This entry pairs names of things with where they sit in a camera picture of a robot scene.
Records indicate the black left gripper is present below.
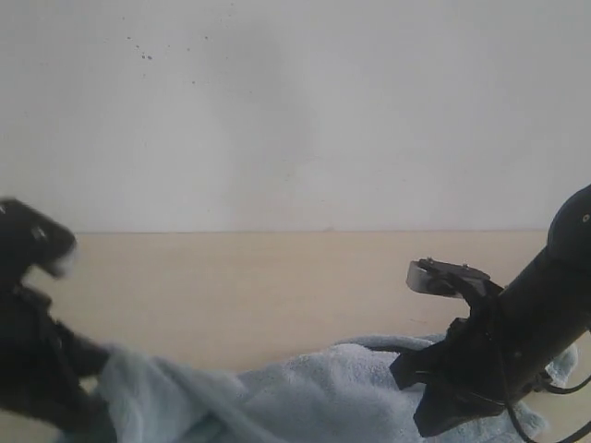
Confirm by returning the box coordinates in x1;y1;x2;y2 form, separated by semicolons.
1;285;118;442

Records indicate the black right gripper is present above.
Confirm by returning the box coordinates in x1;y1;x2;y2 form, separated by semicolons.
390;294;522;437

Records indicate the light blue fluffy towel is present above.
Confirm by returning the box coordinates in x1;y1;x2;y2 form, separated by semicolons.
68;332;579;443

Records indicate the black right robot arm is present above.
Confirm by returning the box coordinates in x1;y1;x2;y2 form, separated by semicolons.
390;187;590;437

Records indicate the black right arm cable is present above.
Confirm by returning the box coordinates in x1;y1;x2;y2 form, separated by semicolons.
501;359;591;443

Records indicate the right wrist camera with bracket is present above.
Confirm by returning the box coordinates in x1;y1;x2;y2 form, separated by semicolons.
406;257;504;307

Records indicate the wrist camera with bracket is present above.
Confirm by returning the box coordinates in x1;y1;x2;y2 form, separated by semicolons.
406;257;504;307
1;198;78;292

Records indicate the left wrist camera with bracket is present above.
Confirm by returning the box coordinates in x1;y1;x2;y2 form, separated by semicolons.
1;198;78;292

